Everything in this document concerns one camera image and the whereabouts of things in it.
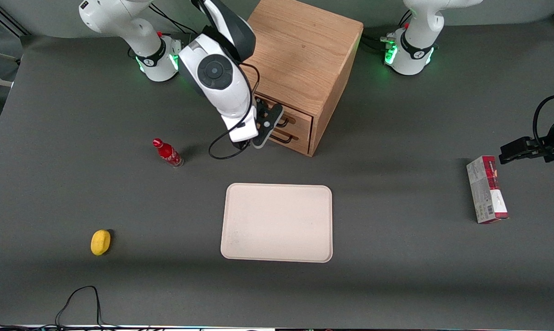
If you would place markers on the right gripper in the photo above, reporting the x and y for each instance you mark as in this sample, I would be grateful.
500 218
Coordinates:
260 109

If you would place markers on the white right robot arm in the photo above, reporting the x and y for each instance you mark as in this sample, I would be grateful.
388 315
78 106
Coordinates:
214 71

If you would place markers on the wooden two-drawer cabinet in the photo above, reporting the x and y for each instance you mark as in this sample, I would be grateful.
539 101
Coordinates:
304 50

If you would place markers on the grey and red carton box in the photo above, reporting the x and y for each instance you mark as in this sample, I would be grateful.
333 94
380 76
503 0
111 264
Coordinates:
486 193

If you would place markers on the red soda bottle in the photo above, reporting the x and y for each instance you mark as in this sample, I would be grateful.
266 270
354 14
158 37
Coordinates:
168 153

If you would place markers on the cream rectangular tray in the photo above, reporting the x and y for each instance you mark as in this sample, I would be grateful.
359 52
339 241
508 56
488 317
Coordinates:
276 223

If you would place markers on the yellow lemon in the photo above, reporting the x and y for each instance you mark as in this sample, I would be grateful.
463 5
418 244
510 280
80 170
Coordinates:
100 242

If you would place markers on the dark metal frame strut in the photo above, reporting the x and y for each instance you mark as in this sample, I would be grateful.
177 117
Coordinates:
10 20

